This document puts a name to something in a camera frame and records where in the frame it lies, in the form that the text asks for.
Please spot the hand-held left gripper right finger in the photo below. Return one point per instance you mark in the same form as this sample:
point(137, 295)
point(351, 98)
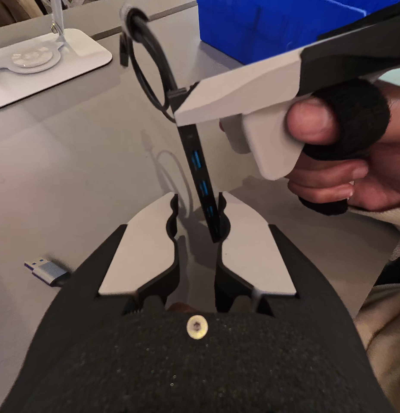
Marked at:
point(255, 258)

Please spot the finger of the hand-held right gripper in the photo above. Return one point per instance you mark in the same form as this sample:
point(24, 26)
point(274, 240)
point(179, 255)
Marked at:
point(245, 84)
point(234, 135)

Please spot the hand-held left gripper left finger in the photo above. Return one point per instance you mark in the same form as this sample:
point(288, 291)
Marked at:
point(138, 255)

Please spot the large dark grey hub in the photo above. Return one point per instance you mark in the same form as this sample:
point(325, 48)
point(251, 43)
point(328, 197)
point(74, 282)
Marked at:
point(200, 167)

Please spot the blue plastic bin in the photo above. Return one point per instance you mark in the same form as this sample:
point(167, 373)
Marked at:
point(267, 25)

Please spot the person's right forearm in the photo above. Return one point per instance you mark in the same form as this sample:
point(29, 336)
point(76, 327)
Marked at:
point(380, 219)

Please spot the person's left hand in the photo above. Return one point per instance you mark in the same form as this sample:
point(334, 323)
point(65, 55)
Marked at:
point(182, 308)

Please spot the white and wooden book stand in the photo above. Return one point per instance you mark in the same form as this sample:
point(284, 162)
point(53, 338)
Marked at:
point(58, 64)

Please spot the tan cloth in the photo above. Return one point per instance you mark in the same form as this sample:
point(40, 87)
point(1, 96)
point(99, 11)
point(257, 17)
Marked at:
point(6, 9)

